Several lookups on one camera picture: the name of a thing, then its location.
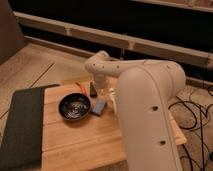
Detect white eraser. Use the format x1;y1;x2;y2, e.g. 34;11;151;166
109;93;117;113

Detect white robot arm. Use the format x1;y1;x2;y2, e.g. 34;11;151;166
85;51;186;171

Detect small black rectangular block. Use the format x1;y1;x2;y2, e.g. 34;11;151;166
90;82;97;98

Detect blue sponge block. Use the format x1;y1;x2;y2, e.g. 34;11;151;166
92;99;106;116

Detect orange pen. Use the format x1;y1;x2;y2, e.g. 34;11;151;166
75;82;87;96

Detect black round bowl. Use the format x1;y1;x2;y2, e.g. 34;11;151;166
58;93;91;121

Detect dark grey mat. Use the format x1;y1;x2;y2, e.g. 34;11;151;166
0;84;56;171

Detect black floor cables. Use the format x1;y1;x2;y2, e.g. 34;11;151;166
168;84;213;171

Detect wooden shelf rail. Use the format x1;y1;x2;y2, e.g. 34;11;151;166
14;12;213;69

